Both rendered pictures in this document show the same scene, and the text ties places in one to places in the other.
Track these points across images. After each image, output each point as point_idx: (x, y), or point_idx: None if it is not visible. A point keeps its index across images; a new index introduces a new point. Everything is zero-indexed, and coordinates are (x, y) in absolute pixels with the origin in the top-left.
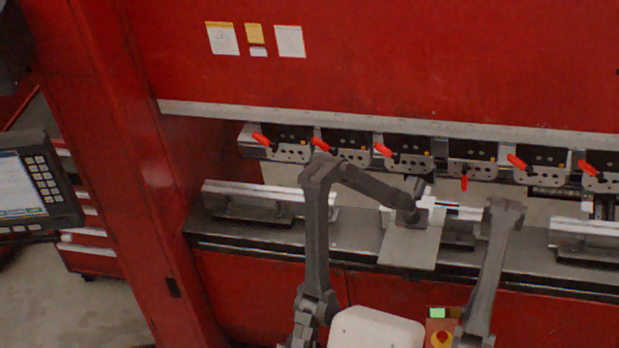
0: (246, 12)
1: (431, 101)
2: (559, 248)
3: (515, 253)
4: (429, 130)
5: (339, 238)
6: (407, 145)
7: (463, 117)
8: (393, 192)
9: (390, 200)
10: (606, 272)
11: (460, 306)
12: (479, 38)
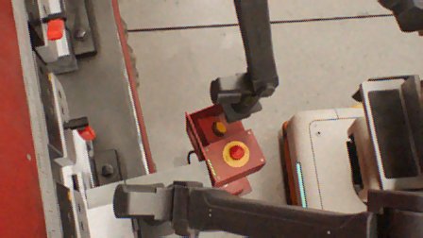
0: None
1: (17, 154)
2: (82, 50)
3: (101, 102)
4: (49, 178)
5: None
6: (71, 233)
7: (22, 93)
8: (221, 195)
9: (234, 195)
10: (93, 2)
11: (198, 141)
12: None
